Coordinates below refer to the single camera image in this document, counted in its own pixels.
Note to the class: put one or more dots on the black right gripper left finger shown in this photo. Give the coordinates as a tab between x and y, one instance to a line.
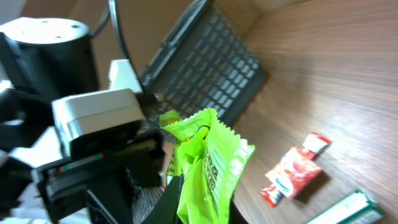
165	210

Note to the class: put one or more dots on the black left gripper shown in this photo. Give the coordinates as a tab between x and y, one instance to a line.
103	183

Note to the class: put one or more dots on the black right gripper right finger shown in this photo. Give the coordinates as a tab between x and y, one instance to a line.
235	217

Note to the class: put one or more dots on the green snack bag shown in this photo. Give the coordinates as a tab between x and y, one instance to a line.
211	158

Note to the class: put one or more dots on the red stick sachet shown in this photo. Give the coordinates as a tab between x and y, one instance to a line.
312	146

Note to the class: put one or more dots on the red tissue packet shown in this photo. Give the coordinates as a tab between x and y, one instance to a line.
293	173

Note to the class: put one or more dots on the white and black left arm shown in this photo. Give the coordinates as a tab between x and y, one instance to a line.
45	59

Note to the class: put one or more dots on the grey plastic mesh basket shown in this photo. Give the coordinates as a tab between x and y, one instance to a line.
202	63

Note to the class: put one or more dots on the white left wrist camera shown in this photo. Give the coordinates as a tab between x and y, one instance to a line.
89	123

